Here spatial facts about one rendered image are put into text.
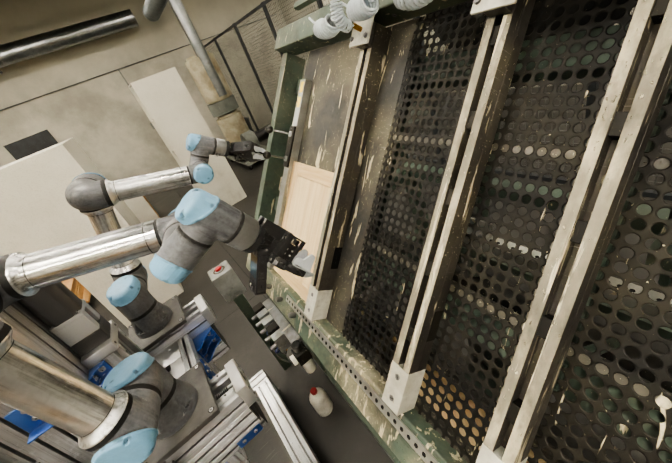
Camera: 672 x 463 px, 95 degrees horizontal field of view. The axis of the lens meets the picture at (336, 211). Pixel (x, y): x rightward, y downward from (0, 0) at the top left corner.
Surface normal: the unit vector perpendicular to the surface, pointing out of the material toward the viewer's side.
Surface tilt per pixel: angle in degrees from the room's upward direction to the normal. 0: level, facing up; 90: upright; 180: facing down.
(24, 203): 90
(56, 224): 90
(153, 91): 90
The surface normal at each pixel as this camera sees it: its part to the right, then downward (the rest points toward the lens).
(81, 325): 0.57, 0.25
